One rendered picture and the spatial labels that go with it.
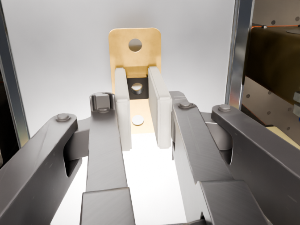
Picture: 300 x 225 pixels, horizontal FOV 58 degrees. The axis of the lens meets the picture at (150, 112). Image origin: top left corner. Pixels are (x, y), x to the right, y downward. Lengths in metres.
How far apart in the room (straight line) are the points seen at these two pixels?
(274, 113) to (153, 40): 0.52
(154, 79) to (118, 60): 0.05
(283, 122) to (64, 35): 0.57
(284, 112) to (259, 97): 0.08
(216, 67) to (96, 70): 0.11
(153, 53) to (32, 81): 0.12
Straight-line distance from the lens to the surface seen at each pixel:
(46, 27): 0.25
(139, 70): 0.21
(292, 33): 0.29
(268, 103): 0.67
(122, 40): 0.20
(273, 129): 0.30
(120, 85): 0.16
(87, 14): 0.24
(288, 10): 0.63
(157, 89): 0.15
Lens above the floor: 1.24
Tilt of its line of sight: 66 degrees down
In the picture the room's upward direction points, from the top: 166 degrees clockwise
